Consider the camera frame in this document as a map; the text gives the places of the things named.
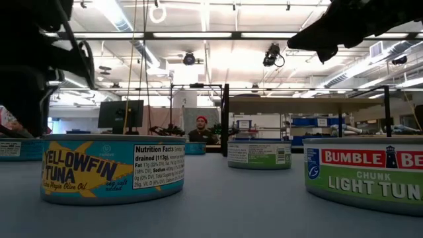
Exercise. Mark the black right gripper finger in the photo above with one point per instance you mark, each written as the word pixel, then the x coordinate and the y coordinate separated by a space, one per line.
pixel 320 33

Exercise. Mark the black ceiling disc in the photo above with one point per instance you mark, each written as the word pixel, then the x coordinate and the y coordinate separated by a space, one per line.
pixel 105 68

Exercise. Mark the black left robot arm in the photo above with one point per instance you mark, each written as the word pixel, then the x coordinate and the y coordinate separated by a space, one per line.
pixel 23 82

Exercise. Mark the pink partition panel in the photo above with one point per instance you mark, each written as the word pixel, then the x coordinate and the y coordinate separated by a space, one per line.
pixel 158 115

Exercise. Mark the green Bumble Bee tuna can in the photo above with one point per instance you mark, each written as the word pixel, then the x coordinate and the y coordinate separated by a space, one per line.
pixel 261 157
pixel 363 185

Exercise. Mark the person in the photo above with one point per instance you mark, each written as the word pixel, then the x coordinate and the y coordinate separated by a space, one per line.
pixel 201 135

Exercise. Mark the black round ceiling camera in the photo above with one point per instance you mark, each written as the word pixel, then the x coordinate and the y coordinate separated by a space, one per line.
pixel 189 59

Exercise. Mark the colourful floral poster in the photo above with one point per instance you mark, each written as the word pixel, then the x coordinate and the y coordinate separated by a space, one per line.
pixel 6 116

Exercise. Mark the white ceiling vent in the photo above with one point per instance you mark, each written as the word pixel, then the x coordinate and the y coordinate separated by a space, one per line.
pixel 376 49

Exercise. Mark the blue crate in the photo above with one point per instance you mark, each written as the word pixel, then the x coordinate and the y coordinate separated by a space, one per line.
pixel 77 132

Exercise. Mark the rack with blue bins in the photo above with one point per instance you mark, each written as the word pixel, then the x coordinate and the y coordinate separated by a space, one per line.
pixel 302 122

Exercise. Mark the grey partition panel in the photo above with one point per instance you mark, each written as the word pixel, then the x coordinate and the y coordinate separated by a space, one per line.
pixel 206 111

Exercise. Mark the teal yellowfin tuna can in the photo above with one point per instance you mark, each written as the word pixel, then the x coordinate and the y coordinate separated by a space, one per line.
pixel 195 148
pixel 26 150
pixel 99 172

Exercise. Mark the black computer monitor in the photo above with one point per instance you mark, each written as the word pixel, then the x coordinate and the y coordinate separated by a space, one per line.
pixel 120 114

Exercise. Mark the wooden shelf black frame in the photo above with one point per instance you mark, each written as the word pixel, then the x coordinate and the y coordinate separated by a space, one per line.
pixel 297 105

